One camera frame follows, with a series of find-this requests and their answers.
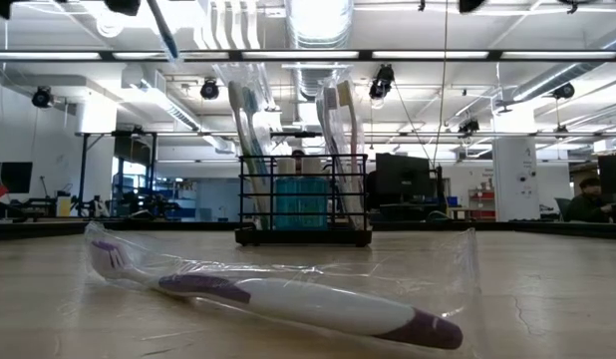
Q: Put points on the green white bagged toothbrush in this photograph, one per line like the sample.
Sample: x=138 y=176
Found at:
x=319 y=107
x=235 y=97

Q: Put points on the black overhead crossbar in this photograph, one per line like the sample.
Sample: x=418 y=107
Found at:
x=365 y=55

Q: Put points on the black hanging overhead camera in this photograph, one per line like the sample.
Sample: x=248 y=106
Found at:
x=383 y=80

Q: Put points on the yellow white container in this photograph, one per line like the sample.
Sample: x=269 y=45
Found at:
x=64 y=207

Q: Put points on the blue storage shelf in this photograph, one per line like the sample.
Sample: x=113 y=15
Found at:
x=183 y=212

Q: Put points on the purple white bagged toothbrush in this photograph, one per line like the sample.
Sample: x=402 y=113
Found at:
x=313 y=305

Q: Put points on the grey white bagged toothbrush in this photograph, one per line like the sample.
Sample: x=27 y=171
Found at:
x=330 y=97

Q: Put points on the white square column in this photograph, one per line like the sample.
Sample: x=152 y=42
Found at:
x=515 y=179

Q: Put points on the black ceiling spotlight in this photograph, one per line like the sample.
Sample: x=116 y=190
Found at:
x=468 y=127
x=563 y=92
x=41 y=97
x=209 y=90

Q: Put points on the white LED light strip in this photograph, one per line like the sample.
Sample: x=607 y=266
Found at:
x=303 y=55
x=430 y=55
x=44 y=55
x=198 y=55
x=562 y=55

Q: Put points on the black metal frame stand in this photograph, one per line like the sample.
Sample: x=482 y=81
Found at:
x=83 y=169

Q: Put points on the person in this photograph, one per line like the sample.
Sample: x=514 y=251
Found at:
x=298 y=154
x=589 y=207

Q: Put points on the black computer monitor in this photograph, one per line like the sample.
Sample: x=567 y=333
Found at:
x=614 y=177
x=11 y=177
x=398 y=179

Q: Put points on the black table edge frame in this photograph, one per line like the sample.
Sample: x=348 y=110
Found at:
x=138 y=228

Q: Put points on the white rectangular air duct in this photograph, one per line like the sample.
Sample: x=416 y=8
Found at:
x=163 y=102

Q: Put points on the red storage shelf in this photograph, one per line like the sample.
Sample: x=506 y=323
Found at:
x=481 y=202

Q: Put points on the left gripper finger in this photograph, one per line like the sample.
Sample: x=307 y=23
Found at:
x=122 y=6

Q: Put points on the blue mouthwash bottle white cap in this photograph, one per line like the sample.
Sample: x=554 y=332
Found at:
x=288 y=204
x=315 y=204

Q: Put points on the silver spiral duct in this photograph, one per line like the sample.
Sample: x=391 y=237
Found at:
x=552 y=80

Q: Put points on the silver round ventilation duct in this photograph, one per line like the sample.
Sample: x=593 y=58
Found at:
x=318 y=30

